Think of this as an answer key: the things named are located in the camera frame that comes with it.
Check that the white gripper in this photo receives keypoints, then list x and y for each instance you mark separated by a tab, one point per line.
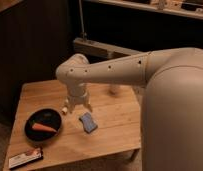
78	96

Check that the black ceramic bowl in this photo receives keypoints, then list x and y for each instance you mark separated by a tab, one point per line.
48	117

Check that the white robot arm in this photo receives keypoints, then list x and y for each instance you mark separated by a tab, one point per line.
172	104

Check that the white paper cup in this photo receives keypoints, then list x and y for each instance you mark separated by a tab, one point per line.
114	89

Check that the wooden table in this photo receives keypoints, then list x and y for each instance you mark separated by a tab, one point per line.
118	119

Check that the orange carrot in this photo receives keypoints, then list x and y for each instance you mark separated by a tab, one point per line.
40	127

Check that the grey shelf ledge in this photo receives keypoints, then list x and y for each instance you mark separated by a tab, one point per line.
88	47

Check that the black snack bar packet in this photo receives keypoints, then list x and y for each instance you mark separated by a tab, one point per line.
25	158

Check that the metal pole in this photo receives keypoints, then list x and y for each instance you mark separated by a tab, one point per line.
83	33

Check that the upper wall shelf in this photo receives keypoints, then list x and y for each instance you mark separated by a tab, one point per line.
183	8

